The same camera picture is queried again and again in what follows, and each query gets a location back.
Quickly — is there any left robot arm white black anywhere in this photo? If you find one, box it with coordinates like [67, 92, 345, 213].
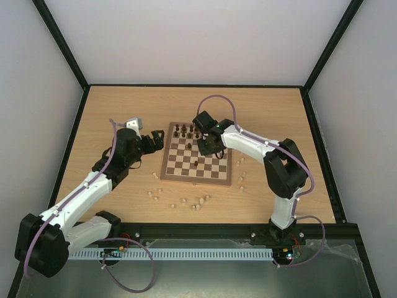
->
[15, 128, 164, 278]

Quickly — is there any left controller board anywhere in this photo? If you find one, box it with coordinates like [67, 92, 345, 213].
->
[99, 246, 128, 258]

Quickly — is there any white slotted cable duct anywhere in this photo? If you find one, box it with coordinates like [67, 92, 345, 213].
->
[69, 248, 274, 261]

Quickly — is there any controller board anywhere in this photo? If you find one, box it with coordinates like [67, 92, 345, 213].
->
[272, 246, 301, 260]
[99, 246, 128, 258]

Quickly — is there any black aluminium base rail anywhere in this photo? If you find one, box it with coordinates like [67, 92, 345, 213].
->
[110, 223, 363, 247]

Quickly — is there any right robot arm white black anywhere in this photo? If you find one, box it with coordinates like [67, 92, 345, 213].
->
[193, 111, 310, 243]

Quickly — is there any black cage frame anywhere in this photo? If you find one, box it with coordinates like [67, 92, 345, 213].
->
[6, 0, 382, 298]

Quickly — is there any wooden chess board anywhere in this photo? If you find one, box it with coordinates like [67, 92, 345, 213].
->
[160, 122, 232, 186]

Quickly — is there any right controller board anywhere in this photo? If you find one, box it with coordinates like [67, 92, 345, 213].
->
[272, 246, 301, 260]

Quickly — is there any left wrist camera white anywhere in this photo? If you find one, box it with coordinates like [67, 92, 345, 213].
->
[126, 117, 143, 131]

